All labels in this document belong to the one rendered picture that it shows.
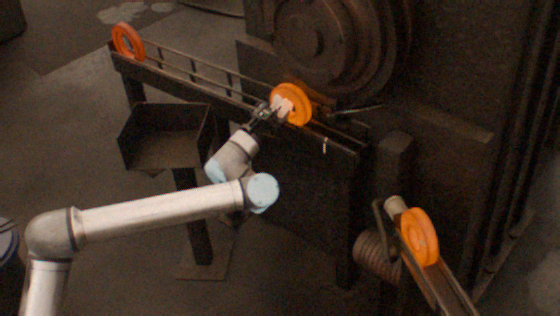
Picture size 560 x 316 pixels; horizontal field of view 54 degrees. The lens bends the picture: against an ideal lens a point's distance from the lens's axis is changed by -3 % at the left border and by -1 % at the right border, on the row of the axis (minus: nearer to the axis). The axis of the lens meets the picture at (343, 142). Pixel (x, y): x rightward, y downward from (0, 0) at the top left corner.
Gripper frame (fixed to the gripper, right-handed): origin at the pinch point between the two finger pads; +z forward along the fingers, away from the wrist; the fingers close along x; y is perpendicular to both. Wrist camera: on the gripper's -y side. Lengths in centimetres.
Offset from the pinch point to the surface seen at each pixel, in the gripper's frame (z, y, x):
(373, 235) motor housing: -20, -18, -44
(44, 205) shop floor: -71, -60, 111
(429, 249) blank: -24, 4, -67
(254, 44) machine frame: 9.5, 8.3, 21.6
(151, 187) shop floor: -34, -70, 81
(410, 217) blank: -19, 5, -59
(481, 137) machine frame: 10, 8, -63
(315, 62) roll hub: -3.3, 30.0, -20.9
